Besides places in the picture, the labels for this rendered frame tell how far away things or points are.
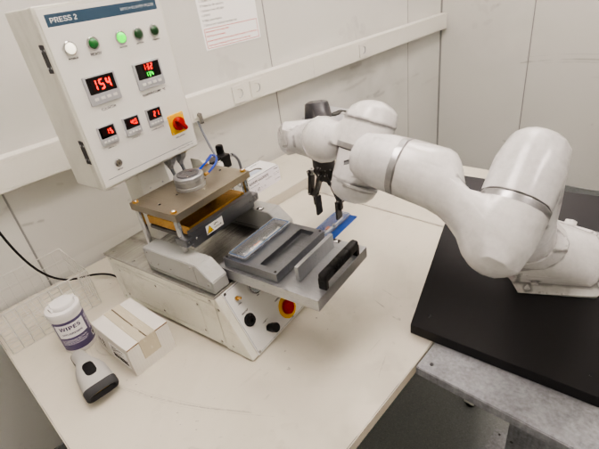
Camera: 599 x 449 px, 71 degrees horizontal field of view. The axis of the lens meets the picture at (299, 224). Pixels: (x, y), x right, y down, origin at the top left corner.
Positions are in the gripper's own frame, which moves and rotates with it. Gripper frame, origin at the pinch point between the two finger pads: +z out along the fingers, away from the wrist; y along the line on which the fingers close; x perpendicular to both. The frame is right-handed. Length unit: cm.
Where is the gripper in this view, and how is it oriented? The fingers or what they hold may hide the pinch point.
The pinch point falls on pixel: (328, 208)
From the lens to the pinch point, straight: 150.9
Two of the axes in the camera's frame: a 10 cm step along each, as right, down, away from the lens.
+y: 8.0, 2.1, -5.6
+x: 5.9, -4.8, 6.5
